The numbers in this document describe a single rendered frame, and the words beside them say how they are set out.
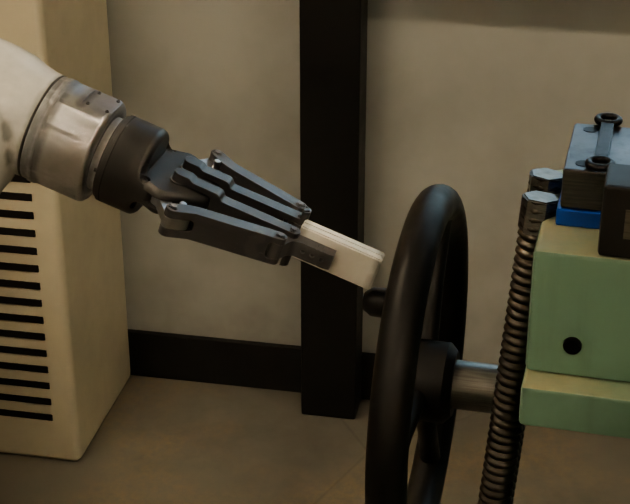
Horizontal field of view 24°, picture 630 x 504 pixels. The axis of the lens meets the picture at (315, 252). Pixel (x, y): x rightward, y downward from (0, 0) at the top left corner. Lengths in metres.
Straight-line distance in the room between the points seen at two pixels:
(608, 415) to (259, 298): 1.61
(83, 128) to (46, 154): 0.04
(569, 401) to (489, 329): 1.53
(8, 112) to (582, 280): 0.48
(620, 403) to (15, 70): 0.54
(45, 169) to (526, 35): 1.23
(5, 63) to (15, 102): 0.03
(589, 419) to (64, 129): 0.47
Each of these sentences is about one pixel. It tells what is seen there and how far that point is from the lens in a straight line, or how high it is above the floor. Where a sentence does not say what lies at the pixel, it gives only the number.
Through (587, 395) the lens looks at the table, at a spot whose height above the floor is 0.87.
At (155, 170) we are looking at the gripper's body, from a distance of 1.17.
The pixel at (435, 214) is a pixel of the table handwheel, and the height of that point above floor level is 0.95.
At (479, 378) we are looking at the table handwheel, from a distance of 1.06.
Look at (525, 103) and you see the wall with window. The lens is 2.32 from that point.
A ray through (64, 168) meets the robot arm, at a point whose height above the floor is 0.92.
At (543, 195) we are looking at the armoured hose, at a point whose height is 0.97.
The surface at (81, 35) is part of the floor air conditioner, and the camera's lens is 2.27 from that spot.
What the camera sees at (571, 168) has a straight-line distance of 0.96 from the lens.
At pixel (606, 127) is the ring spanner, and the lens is 1.02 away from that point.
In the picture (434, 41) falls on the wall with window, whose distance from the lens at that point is 2.30.
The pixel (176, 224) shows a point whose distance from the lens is 1.13.
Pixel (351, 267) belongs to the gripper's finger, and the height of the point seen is 0.84.
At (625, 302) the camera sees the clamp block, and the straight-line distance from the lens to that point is 0.95.
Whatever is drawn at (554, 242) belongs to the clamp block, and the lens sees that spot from 0.95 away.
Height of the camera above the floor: 1.37
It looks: 26 degrees down
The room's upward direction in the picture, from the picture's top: straight up
